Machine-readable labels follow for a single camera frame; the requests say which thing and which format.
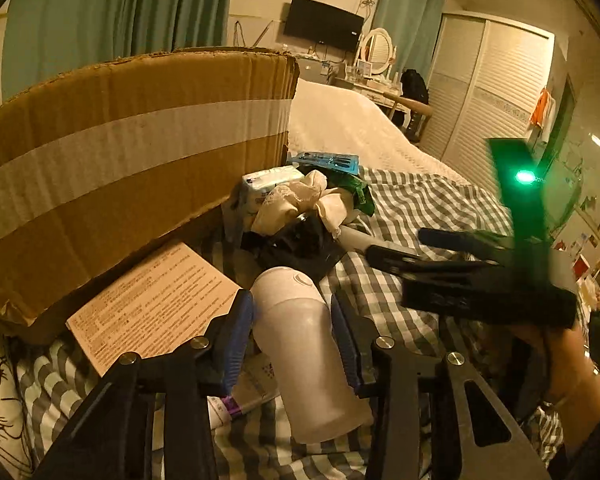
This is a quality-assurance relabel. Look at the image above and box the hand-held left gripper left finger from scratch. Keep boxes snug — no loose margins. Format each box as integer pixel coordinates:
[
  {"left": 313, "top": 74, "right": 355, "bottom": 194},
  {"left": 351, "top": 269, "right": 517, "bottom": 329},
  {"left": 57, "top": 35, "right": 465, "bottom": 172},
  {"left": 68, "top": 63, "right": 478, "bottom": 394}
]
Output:
[{"left": 32, "top": 287, "right": 256, "bottom": 480}]

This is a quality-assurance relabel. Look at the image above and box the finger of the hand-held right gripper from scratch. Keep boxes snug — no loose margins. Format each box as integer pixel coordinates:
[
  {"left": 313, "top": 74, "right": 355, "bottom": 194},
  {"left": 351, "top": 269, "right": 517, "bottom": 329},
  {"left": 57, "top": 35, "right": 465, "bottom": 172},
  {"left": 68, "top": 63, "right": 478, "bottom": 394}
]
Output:
[
  {"left": 366, "top": 243, "right": 481, "bottom": 282},
  {"left": 418, "top": 227, "right": 518, "bottom": 262}
]

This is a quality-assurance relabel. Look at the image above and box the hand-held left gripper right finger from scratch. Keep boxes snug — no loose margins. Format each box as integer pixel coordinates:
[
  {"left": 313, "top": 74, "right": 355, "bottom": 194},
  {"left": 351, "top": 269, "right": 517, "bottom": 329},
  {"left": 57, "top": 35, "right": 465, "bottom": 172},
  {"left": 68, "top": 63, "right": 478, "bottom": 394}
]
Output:
[{"left": 330, "top": 292, "right": 551, "bottom": 480}]

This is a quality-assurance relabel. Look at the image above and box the white plastic bottle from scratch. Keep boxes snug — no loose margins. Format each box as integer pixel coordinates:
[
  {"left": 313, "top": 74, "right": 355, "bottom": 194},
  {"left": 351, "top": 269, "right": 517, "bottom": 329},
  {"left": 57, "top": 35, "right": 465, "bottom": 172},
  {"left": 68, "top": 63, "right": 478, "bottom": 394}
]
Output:
[{"left": 250, "top": 266, "right": 376, "bottom": 445}]

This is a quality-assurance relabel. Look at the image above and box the brown cardboard box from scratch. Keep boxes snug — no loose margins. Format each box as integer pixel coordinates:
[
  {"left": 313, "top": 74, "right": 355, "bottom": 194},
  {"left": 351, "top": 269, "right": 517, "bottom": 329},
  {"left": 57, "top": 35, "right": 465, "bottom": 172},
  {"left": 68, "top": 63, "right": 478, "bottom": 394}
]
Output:
[{"left": 0, "top": 47, "right": 301, "bottom": 346}]

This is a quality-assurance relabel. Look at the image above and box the person's right hand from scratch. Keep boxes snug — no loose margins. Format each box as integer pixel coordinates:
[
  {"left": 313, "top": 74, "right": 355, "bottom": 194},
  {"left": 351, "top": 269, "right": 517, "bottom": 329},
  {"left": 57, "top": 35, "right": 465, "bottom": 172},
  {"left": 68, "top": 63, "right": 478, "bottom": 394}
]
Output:
[{"left": 544, "top": 326, "right": 600, "bottom": 403}]

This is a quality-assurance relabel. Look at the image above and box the white tube with purple cap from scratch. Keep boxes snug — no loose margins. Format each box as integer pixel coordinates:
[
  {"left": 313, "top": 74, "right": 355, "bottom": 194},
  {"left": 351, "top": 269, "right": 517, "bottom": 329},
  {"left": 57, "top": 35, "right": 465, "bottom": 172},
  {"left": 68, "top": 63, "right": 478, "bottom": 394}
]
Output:
[{"left": 207, "top": 354, "right": 282, "bottom": 429}]

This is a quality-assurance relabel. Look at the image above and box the white cylindrical object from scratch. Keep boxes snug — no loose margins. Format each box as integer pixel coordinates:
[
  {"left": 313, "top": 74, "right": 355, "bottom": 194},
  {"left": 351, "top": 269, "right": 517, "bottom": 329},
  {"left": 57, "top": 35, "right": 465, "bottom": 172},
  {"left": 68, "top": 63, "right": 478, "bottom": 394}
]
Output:
[{"left": 339, "top": 225, "right": 381, "bottom": 254}]

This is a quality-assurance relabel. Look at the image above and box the grey checked blanket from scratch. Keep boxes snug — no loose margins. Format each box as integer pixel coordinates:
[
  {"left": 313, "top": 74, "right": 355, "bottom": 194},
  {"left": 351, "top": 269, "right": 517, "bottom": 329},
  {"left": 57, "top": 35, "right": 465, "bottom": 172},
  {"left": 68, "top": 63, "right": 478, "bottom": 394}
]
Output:
[{"left": 7, "top": 165, "right": 566, "bottom": 480}]

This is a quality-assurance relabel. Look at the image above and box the green foil packet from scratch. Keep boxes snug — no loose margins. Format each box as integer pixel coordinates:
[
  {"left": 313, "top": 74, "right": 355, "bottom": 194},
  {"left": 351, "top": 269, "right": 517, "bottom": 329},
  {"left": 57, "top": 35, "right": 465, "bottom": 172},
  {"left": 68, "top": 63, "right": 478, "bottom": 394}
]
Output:
[{"left": 329, "top": 171, "right": 377, "bottom": 219}]

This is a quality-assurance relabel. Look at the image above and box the printed paper sheet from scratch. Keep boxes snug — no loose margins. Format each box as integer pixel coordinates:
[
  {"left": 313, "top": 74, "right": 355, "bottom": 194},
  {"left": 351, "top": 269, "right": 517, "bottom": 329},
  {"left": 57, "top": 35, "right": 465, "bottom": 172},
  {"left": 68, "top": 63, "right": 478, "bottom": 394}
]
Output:
[{"left": 66, "top": 241, "right": 242, "bottom": 378}]

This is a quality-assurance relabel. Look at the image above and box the glossy black packet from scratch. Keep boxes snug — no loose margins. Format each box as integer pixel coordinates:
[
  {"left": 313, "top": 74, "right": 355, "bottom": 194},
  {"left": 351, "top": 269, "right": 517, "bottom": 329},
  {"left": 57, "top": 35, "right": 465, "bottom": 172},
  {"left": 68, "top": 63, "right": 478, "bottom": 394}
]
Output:
[{"left": 242, "top": 214, "right": 349, "bottom": 282}]

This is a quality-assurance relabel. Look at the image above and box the blue blister tray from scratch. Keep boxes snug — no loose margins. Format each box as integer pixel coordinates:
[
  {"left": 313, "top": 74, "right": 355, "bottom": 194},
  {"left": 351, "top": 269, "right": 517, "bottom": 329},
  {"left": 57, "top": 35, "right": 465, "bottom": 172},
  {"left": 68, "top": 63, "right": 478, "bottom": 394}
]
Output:
[{"left": 286, "top": 151, "right": 360, "bottom": 176}]

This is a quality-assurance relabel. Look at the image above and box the cream lace scrunchie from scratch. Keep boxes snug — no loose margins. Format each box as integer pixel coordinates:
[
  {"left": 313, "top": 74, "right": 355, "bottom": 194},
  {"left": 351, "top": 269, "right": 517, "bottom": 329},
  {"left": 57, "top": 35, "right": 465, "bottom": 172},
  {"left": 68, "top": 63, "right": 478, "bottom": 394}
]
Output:
[{"left": 251, "top": 170, "right": 362, "bottom": 239}]

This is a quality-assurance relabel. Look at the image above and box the wooden chair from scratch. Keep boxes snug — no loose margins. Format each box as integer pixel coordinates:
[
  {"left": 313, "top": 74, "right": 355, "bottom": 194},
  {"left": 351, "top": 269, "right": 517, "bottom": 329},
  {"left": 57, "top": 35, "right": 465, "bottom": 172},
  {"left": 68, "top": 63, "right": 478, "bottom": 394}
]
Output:
[{"left": 382, "top": 91, "right": 434, "bottom": 144}]

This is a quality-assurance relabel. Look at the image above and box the white louvred wardrobe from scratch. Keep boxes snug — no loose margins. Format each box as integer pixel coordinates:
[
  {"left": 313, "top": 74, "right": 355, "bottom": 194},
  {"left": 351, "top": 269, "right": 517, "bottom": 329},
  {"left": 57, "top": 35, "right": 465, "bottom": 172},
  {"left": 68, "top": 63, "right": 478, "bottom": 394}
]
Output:
[{"left": 420, "top": 12, "right": 557, "bottom": 192}]

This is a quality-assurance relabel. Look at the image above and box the white quilted bedspread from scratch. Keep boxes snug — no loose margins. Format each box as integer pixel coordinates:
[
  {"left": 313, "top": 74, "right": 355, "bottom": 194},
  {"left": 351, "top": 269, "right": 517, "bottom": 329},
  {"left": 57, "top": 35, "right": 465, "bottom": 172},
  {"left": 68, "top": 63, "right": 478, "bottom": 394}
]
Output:
[{"left": 287, "top": 77, "right": 475, "bottom": 187}]

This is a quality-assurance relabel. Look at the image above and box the orange hanging cloth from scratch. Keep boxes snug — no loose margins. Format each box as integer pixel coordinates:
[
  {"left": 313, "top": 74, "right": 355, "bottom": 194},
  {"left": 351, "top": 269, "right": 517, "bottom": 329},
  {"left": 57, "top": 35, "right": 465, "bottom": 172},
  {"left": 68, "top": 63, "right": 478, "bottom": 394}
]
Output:
[{"left": 530, "top": 87, "right": 557, "bottom": 129}]

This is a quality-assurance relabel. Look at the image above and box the white tissue pack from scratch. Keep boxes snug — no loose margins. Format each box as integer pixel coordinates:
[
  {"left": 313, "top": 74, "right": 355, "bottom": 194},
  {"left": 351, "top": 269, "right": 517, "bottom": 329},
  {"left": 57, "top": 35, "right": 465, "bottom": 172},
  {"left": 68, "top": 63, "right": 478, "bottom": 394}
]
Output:
[{"left": 224, "top": 165, "right": 306, "bottom": 242}]

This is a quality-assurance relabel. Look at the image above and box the black bag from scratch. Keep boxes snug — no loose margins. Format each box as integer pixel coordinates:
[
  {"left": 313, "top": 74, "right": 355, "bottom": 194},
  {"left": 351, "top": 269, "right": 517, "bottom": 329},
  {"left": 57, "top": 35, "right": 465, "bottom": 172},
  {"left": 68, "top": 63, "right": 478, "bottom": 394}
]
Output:
[{"left": 400, "top": 68, "right": 430, "bottom": 107}]

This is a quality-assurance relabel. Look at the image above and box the white dressing table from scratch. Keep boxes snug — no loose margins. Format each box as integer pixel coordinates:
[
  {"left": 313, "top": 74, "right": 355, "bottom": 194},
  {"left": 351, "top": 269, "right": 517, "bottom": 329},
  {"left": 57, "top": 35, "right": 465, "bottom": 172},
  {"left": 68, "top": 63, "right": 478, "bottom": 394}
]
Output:
[{"left": 299, "top": 52, "right": 407, "bottom": 111}]

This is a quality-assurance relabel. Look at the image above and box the white oval mirror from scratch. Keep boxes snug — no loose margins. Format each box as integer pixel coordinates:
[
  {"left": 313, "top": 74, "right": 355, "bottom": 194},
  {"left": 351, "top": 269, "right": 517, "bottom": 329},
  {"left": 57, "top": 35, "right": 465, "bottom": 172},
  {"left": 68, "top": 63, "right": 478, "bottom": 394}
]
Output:
[{"left": 358, "top": 27, "right": 397, "bottom": 81}]

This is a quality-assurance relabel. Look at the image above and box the narrow green curtain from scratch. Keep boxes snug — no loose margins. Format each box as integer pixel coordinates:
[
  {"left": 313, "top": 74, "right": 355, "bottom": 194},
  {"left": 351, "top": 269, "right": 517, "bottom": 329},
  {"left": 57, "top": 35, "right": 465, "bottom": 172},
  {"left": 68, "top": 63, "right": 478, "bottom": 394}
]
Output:
[{"left": 372, "top": 0, "right": 449, "bottom": 92}]

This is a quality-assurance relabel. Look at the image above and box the white pillow with line drawing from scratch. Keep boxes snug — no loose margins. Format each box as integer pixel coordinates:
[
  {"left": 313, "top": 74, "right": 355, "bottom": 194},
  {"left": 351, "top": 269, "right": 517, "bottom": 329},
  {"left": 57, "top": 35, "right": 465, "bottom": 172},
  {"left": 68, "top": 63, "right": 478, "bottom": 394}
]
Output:
[{"left": 0, "top": 317, "right": 37, "bottom": 480}]

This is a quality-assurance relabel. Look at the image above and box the wide green curtain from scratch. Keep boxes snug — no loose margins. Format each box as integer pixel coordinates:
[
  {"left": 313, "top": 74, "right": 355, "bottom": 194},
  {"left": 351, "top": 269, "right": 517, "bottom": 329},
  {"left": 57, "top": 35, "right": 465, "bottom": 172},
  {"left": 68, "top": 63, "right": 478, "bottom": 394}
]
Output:
[{"left": 2, "top": 0, "right": 239, "bottom": 102}]

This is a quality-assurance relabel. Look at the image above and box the wall photo collage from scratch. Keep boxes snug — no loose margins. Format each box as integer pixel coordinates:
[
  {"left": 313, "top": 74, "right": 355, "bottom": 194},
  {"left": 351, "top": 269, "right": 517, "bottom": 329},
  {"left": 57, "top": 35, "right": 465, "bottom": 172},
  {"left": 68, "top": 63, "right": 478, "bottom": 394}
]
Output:
[{"left": 555, "top": 195, "right": 600, "bottom": 311}]

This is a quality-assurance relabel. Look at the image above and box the black wall television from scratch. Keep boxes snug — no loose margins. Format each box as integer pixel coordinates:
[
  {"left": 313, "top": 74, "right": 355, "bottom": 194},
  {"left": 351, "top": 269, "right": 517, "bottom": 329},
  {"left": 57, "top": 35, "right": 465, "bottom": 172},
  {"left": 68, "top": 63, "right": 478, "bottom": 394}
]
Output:
[{"left": 283, "top": 0, "right": 365, "bottom": 54}]

